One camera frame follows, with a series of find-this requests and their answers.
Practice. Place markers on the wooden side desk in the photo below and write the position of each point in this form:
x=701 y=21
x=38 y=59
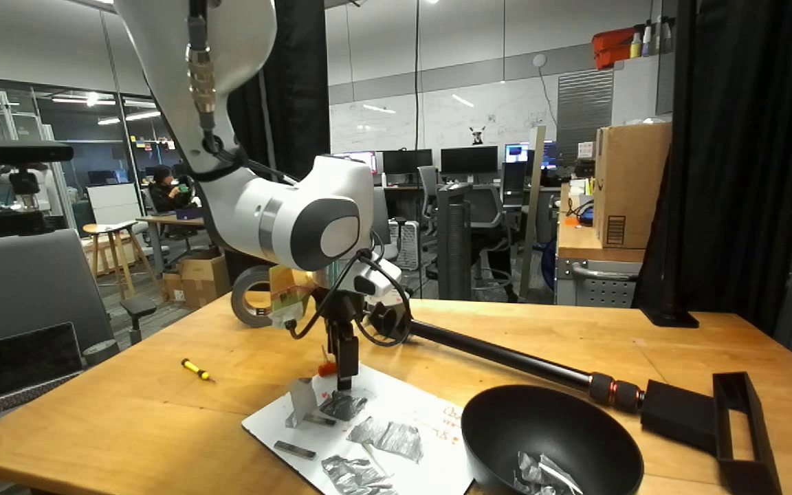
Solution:
x=592 y=245

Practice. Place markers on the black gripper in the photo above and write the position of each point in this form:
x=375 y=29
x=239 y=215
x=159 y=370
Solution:
x=341 y=321

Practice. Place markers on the white printed paper sheet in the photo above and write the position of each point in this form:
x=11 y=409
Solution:
x=378 y=429

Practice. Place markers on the white cabinet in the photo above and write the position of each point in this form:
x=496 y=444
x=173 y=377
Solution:
x=632 y=92

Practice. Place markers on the narrow black curtain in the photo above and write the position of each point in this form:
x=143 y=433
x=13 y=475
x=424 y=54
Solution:
x=299 y=83

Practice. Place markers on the wide black curtain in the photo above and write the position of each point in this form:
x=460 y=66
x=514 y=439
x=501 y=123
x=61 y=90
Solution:
x=743 y=165

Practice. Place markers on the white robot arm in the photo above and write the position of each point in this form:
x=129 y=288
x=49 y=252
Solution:
x=266 y=211

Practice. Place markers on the yellow screwdriver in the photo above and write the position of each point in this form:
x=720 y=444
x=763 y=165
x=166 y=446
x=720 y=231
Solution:
x=195 y=370

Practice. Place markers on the small cardboard box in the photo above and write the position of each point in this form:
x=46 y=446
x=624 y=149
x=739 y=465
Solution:
x=195 y=278

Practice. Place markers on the black tripod pole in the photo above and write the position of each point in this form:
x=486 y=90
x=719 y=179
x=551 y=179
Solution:
x=507 y=352

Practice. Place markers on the black plastic bracket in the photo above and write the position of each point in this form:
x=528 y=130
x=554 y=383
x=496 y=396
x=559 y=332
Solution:
x=698 y=417

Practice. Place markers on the small dark flat strip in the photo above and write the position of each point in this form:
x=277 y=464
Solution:
x=291 y=450

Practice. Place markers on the grey cylinder post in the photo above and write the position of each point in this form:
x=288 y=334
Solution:
x=453 y=244

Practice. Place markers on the grey duct tape roll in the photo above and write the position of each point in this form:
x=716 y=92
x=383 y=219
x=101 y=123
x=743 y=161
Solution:
x=247 y=306

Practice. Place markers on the black bowl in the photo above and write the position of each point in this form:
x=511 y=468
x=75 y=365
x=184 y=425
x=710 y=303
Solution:
x=551 y=436

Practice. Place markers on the black camera on stand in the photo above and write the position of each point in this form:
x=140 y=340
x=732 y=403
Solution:
x=11 y=153

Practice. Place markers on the crumpled foil piece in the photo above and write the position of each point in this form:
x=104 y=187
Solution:
x=543 y=477

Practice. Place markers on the red container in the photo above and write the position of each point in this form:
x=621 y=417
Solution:
x=610 y=44

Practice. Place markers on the large cardboard box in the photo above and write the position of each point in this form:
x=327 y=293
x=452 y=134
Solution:
x=632 y=183

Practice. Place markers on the dark computer monitor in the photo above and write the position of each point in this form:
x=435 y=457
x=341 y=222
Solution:
x=407 y=163
x=468 y=161

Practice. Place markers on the grey metal clip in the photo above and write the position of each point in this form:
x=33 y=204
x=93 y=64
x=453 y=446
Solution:
x=299 y=403

